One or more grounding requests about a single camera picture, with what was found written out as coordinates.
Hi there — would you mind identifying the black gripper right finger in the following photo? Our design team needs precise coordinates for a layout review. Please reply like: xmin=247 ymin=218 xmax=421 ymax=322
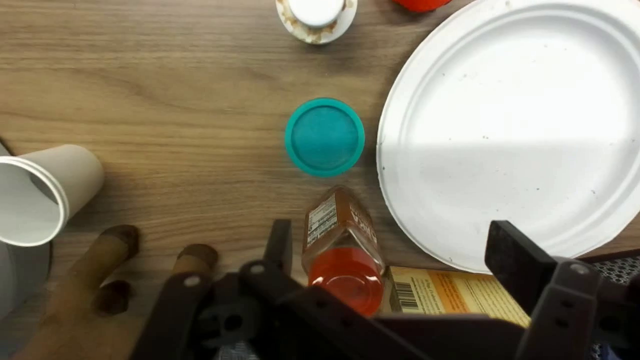
xmin=485 ymin=220 xmax=598 ymax=360

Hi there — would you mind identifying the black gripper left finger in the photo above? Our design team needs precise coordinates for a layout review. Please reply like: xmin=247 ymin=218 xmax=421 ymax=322
xmin=238 ymin=218 xmax=313 ymax=308

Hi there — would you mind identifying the brown spice bottle orange lid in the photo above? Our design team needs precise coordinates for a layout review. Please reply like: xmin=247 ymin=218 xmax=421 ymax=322
xmin=301 ymin=188 xmax=389 ymax=318

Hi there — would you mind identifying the small tub with teal lid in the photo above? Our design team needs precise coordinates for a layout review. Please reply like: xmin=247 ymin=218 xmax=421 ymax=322
xmin=285 ymin=95 xmax=369 ymax=178

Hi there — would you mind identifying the white paper plate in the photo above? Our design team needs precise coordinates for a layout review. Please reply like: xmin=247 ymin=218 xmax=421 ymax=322
xmin=376 ymin=0 xmax=640 ymax=275

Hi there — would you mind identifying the orange ball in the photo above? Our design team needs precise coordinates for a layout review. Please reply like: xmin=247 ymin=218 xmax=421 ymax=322
xmin=392 ymin=0 xmax=454 ymax=16

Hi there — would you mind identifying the black woven basket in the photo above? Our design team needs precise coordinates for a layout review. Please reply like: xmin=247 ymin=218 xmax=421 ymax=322
xmin=586 ymin=251 xmax=640 ymax=287

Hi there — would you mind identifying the brown moose plush toy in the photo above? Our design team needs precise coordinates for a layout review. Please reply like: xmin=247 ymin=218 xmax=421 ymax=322
xmin=19 ymin=223 xmax=223 ymax=360

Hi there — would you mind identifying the white bottle with green label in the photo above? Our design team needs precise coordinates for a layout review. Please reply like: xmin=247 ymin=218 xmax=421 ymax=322
xmin=275 ymin=0 xmax=360 ymax=45

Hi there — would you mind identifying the white paper cup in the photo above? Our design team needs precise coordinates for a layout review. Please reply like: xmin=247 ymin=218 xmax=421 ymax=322
xmin=0 ymin=144 xmax=106 ymax=249

